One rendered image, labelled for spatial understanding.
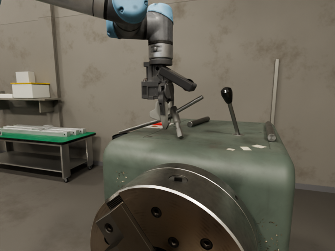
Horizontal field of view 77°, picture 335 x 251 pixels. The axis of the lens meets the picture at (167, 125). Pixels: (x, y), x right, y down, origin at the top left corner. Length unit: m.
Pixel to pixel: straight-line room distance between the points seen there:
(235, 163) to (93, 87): 3.74
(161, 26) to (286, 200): 0.53
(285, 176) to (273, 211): 0.08
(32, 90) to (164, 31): 3.85
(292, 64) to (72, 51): 3.60
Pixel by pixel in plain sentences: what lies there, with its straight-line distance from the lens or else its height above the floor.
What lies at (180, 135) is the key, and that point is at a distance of 0.59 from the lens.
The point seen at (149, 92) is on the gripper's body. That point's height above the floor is 1.39.
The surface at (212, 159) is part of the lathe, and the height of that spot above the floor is 1.24.
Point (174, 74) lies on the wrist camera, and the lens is 0.63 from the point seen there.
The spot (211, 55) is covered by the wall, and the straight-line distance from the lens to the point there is 3.36.
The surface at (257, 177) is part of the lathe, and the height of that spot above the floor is 1.22.
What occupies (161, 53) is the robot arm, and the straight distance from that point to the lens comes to 0.64.
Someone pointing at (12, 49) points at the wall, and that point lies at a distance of 5.47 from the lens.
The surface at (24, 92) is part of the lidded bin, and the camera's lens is 4.49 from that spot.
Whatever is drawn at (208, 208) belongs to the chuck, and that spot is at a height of 1.22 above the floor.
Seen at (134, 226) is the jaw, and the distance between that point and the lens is 0.40.
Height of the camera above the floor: 1.39
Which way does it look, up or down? 9 degrees down
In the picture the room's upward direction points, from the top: straight up
